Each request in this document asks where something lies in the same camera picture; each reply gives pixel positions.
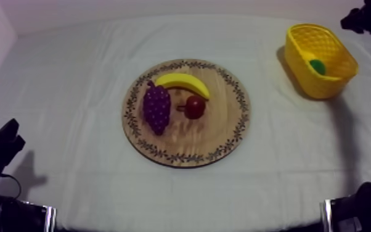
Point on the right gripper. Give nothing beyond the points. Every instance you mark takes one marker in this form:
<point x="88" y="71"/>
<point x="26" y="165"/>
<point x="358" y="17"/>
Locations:
<point x="357" y="20"/>

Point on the green toy pear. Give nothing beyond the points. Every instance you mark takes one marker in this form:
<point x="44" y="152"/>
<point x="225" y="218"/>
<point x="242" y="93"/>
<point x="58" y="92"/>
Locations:
<point x="318" y="66"/>

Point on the yellow plastic basket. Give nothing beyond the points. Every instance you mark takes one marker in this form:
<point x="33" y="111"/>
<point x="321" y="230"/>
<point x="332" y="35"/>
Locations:
<point x="305" y="58"/>

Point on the round wooden board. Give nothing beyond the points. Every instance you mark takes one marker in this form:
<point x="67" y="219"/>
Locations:
<point x="218" y="129"/>

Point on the silver metal bar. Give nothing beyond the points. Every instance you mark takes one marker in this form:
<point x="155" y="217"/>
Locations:
<point x="49" y="218"/>
<point x="326" y="215"/>

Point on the purple toy grapes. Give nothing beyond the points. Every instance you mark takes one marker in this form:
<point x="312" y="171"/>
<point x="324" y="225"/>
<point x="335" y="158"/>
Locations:
<point x="156" y="108"/>

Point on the yellow toy banana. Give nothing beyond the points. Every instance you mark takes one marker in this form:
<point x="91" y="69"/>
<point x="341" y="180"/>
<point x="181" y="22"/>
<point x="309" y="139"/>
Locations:
<point x="185" y="81"/>

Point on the small red fruit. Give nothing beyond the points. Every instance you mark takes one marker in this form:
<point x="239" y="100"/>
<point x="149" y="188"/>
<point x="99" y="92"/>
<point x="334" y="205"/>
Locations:
<point x="195" y="107"/>

